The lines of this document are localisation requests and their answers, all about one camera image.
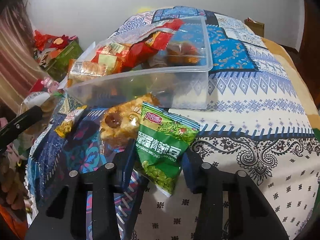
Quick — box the red yellow small snack packet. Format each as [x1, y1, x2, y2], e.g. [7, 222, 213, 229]
[91, 42, 131, 74]

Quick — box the patchwork patterned bed blanket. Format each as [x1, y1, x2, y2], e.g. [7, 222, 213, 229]
[27, 6, 319, 239]

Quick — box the green pea snack bag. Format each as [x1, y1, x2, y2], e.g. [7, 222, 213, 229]
[136, 102, 200, 197]

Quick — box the striped pink curtain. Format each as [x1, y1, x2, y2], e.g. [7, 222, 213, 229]
[1, 0, 46, 113]

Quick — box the round biscuit roll pack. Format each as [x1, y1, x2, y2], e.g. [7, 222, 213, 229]
[67, 61, 112, 87]

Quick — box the clear plastic storage box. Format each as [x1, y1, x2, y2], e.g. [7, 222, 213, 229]
[64, 16, 213, 109]

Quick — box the red stuffed items pile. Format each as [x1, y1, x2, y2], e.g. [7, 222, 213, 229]
[34, 30, 79, 51]

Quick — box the brown cardboard box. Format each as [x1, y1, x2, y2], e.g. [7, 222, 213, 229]
[244, 17, 265, 37]

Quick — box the clear bag of cookies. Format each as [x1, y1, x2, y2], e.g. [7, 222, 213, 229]
[19, 92, 60, 139]

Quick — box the brown wooden door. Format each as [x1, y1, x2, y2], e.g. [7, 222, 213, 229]
[297, 0, 320, 86]

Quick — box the red snack bag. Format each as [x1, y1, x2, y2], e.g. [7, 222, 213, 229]
[120, 18, 184, 72]

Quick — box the red box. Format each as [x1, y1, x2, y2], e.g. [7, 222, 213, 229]
[29, 79, 44, 94]

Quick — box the pink plush toy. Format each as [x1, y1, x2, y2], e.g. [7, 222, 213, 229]
[41, 77, 60, 94]

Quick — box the nut cake clear pack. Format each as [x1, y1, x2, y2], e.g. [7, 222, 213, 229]
[100, 93, 160, 148]

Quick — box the yellow white snack packet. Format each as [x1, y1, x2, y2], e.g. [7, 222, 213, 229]
[54, 105, 87, 139]

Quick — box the green storage box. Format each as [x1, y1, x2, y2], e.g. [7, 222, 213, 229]
[45, 41, 83, 82]

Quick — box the brown pastry clear pack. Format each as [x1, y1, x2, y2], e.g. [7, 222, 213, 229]
[165, 41, 201, 66]

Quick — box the person left hand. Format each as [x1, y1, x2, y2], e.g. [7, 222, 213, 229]
[1, 158, 25, 210]

